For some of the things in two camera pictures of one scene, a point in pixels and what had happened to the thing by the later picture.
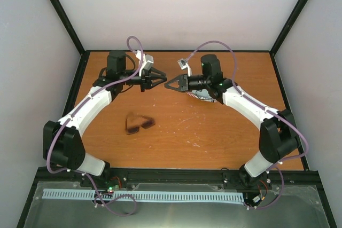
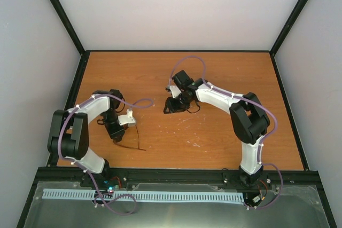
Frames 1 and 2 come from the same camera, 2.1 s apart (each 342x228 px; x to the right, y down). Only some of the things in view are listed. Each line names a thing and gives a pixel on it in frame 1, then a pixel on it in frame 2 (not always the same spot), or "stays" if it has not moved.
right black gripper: (183, 85) -> (172, 108)
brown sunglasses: (133, 123) -> (125, 126)
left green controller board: (112, 188) stays
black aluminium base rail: (173, 178) stays
